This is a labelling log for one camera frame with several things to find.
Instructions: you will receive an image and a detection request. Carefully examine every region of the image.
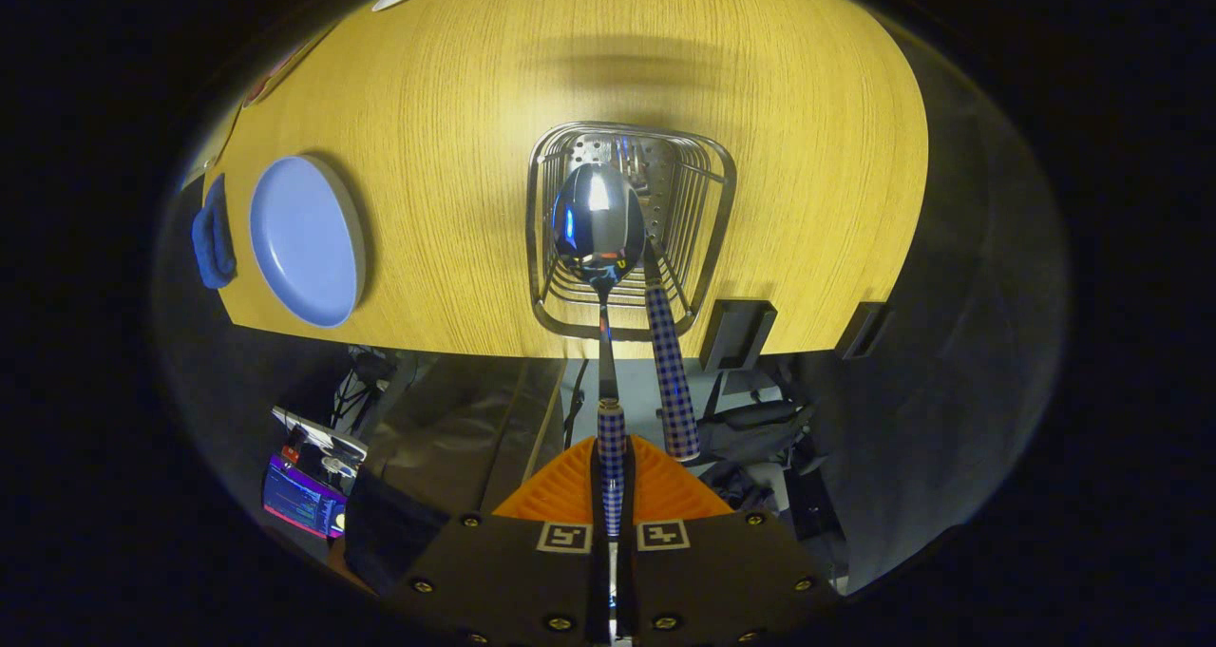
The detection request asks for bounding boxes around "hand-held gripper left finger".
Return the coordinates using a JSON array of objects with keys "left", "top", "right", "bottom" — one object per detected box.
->
[{"left": 404, "top": 435, "right": 609, "bottom": 647}]

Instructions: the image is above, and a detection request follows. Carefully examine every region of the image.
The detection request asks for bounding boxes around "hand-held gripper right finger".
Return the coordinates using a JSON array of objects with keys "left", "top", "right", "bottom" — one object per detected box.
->
[{"left": 616, "top": 435, "right": 842, "bottom": 647}]

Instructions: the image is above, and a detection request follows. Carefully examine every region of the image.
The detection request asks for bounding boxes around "fork with blue checked handle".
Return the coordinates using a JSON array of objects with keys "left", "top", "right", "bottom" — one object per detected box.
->
[{"left": 643, "top": 238, "right": 701, "bottom": 463}]

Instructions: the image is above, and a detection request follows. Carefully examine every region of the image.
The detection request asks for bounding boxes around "metal wire cutlery basket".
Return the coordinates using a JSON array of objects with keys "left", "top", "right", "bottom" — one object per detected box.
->
[{"left": 525, "top": 122, "right": 738, "bottom": 342}]

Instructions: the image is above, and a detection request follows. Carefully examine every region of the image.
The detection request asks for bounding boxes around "spoon with blue checked handle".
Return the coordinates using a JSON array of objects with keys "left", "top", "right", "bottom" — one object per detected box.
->
[{"left": 551, "top": 162, "right": 647, "bottom": 539}]

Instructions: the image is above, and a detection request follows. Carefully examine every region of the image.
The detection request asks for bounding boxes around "lit computer screen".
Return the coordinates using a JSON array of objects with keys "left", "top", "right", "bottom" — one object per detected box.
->
[{"left": 263, "top": 454, "right": 348, "bottom": 539}]

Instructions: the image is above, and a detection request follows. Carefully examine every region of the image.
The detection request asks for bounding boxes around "white flat panel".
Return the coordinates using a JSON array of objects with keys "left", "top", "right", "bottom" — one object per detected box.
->
[{"left": 271, "top": 405, "right": 369, "bottom": 460}]

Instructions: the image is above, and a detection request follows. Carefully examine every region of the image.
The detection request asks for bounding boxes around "black table clamp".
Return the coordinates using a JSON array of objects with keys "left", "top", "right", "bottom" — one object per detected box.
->
[
  {"left": 700, "top": 298, "right": 778, "bottom": 372},
  {"left": 836, "top": 302, "right": 890, "bottom": 359}
]

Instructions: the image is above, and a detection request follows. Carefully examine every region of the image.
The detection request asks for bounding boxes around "blue round plate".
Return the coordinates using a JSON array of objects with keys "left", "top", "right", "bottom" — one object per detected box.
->
[{"left": 249, "top": 156, "right": 367, "bottom": 329}]

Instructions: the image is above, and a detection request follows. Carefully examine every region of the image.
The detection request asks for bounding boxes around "blue folded towel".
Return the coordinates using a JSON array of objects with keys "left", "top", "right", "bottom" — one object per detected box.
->
[{"left": 192, "top": 174, "right": 238, "bottom": 290}]

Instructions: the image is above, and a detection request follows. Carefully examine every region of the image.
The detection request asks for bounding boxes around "oval plate of food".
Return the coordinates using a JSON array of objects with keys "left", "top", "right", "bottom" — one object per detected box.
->
[{"left": 242, "top": 29, "right": 333, "bottom": 108}]

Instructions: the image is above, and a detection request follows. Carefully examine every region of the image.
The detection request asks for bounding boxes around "black cable bundle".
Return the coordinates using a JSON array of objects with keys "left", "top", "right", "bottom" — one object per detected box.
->
[{"left": 331, "top": 346, "right": 398, "bottom": 422}]

